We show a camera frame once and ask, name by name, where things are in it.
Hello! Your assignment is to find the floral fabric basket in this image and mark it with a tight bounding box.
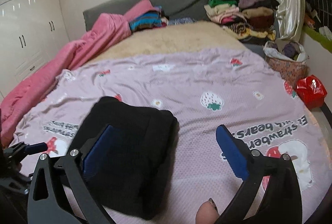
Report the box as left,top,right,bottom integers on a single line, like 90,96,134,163
263,40,309,88

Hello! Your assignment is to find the pile of folded clothes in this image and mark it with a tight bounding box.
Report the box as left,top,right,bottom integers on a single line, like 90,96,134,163
204,0,280,45

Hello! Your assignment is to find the lilac strawberry print bed sheet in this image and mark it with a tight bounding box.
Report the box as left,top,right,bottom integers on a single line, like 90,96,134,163
13,48,331,223

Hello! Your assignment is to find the white glossy wardrobe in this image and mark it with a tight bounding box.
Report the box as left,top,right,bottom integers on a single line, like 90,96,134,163
1,0,69,98

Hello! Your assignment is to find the beige plush mattress cover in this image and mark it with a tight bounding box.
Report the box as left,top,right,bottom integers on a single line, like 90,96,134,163
90,21,246,63

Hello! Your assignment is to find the green cloth on windowsill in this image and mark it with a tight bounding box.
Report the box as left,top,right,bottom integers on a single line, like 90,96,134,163
301,0,332,53

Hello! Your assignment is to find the pink fleece blanket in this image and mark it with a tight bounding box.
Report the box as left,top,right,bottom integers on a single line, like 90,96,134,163
0,12,132,148

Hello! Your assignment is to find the black shirt with orange patches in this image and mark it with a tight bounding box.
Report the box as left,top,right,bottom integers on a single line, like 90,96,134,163
68,96,178,220

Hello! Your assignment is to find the person's right hand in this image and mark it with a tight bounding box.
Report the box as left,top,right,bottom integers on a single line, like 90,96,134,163
195,198,220,224

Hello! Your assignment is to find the pink pillow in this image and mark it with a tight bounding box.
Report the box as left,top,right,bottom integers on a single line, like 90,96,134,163
123,0,160,22

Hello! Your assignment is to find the red plastic bag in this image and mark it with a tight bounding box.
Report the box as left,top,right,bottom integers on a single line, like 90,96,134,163
295,75,327,110

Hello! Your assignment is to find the striped folded clothes stack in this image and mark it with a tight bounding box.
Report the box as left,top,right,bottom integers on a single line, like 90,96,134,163
129,6,168,32

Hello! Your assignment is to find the grey padded headboard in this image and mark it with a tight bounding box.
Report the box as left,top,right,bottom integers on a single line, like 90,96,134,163
83,0,208,31

